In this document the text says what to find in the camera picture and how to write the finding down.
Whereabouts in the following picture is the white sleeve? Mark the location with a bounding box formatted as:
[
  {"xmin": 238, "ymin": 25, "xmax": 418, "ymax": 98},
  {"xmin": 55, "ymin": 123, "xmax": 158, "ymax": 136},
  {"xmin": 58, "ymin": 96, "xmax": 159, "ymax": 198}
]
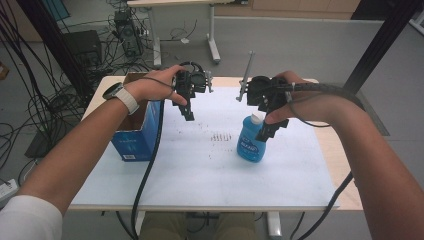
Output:
[{"xmin": 0, "ymin": 194, "xmax": 64, "ymax": 240}]

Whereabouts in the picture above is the blue bottle with white cap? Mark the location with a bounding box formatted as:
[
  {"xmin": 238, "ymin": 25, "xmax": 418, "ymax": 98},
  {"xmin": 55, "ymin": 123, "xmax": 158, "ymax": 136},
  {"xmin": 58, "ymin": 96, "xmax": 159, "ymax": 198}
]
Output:
[{"xmin": 236, "ymin": 111, "xmax": 272, "ymax": 164}]

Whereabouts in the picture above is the teal panel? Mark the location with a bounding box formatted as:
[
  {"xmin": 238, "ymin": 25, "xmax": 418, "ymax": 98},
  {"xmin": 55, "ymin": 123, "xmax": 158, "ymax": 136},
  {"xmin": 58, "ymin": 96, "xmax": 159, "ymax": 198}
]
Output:
[{"xmin": 41, "ymin": 0, "xmax": 71, "ymax": 22}]

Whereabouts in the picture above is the white table leg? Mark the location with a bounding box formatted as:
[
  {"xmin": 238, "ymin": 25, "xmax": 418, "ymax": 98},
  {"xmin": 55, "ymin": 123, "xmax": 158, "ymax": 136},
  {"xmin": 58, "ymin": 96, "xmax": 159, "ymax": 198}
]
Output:
[
  {"xmin": 134, "ymin": 210, "xmax": 147, "ymax": 236},
  {"xmin": 266, "ymin": 211, "xmax": 283, "ymax": 239}
]

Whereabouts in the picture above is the person's right hand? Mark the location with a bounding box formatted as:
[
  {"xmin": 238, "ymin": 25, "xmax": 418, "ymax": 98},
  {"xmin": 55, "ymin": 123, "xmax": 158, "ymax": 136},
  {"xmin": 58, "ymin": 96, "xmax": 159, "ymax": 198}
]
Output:
[{"xmin": 264, "ymin": 70, "xmax": 338, "ymax": 125}]

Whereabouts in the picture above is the white table mat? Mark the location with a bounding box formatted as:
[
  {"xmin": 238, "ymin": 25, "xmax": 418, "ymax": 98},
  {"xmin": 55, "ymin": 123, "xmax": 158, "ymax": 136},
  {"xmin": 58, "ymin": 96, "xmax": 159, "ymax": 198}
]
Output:
[{"xmin": 70, "ymin": 86, "xmax": 340, "ymax": 209}]

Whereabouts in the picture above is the wristwatch with white band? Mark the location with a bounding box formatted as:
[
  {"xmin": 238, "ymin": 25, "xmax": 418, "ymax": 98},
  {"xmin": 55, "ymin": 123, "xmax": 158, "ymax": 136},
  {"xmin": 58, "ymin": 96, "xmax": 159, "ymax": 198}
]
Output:
[{"xmin": 102, "ymin": 82, "xmax": 140, "ymax": 115}]

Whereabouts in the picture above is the person's left leg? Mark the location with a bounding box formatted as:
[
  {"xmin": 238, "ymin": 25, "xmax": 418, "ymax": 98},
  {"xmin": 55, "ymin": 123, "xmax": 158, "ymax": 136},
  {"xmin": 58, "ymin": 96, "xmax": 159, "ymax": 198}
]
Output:
[{"xmin": 138, "ymin": 212, "xmax": 188, "ymax": 240}]

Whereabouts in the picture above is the black computer tower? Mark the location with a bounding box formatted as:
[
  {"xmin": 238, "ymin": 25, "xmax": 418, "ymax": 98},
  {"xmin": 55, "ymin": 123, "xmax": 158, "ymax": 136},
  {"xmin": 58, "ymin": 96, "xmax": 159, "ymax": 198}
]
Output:
[{"xmin": 114, "ymin": 9, "xmax": 144, "ymax": 58}]

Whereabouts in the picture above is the thin black wrist strap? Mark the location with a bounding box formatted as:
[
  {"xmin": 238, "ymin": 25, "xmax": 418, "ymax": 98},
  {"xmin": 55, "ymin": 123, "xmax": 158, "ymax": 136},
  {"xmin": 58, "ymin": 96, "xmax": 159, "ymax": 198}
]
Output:
[
  {"xmin": 141, "ymin": 76, "xmax": 176, "ymax": 99},
  {"xmin": 288, "ymin": 99, "xmax": 331, "ymax": 128}
]

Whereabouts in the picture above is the black box on floor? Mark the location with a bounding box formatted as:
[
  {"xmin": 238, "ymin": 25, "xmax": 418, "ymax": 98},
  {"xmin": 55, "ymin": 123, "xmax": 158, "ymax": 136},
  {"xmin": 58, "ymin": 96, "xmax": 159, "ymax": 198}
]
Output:
[{"xmin": 63, "ymin": 29, "xmax": 104, "ymax": 69}]

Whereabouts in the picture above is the white desk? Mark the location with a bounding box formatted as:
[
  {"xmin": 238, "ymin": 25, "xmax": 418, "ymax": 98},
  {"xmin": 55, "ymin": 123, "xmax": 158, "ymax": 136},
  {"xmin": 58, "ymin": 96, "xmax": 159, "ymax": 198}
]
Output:
[{"xmin": 127, "ymin": 0, "xmax": 249, "ymax": 68}]

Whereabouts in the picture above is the white power strip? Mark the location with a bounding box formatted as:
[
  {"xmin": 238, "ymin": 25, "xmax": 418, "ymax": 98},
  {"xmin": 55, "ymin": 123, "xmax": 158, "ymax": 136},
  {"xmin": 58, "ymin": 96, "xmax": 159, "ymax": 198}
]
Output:
[{"xmin": 0, "ymin": 178, "xmax": 19, "ymax": 203}]

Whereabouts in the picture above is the person's leg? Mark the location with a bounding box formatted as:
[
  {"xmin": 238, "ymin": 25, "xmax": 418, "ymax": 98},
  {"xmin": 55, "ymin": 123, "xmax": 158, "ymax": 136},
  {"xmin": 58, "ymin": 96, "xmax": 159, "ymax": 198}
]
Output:
[
  {"xmin": 138, "ymin": 212, "xmax": 188, "ymax": 240},
  {"xmin": 213, "ymin": 212, "xmax": 259, "ymax": 240}
]

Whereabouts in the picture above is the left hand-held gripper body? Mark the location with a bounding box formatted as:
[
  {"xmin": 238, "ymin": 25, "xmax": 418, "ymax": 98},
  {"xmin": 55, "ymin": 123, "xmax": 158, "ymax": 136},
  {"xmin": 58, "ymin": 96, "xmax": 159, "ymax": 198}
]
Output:
[{"xmin": 171, "ymin": 61, "xmax": 215, "ymax": 108}]

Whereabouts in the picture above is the person's right leg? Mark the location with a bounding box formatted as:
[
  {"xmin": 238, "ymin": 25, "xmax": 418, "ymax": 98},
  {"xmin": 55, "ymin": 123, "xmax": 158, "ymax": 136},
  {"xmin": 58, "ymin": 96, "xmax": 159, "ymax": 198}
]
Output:
[{"xmin": 213, "ymin": 212, "xmax": 259, "ymax": 240}]

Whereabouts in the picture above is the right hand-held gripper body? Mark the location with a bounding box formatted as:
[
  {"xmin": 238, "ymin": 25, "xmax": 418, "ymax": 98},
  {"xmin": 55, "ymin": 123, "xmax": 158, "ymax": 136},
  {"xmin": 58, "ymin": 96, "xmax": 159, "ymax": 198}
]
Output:
[{"xmin": 235, "ymin": 50, "xmax": 294, "ymax": 113}]

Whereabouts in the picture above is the person's left hand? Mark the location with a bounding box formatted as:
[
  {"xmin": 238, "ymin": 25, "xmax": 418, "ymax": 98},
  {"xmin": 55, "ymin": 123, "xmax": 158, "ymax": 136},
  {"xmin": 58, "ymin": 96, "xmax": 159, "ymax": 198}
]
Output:
[{"xmin": 123, "ymin": 64, "xmax": 189, "ymax": 107}]

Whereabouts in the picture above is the bundle of black floor cables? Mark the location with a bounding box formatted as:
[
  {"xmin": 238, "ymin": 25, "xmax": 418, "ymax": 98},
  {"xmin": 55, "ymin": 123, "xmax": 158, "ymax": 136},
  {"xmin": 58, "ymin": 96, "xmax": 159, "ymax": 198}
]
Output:
[{"xmin": 0, "ymin": 0, "xmax": 88, "ymax": 188}]

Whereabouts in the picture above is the blue cardboard box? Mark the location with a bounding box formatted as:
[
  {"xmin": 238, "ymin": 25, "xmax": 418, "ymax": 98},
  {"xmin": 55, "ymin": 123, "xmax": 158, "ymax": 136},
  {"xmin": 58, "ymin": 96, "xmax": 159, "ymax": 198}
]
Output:
[{"xmin": 110, "ymin": 72, "xmax": 164, "ymax": 163}]

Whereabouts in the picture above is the black metal stand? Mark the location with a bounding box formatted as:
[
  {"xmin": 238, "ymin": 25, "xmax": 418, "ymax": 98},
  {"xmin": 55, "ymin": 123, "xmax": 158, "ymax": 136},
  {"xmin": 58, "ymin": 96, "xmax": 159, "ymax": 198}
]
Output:
[
  {"xmin": 343, "ymin": 0, "xmax": 424, "ymax": 96},
  {"xmin": 16, "ymin": 0, "xmax": 94, "ymax": 98}
]

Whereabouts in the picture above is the black floor plate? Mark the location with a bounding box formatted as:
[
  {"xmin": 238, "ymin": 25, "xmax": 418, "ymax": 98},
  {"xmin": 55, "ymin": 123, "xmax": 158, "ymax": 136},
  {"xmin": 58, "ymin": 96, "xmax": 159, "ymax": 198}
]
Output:
[{"xmin": 24, "ymin": 129, "xmax": 61, "ymax": 159}]

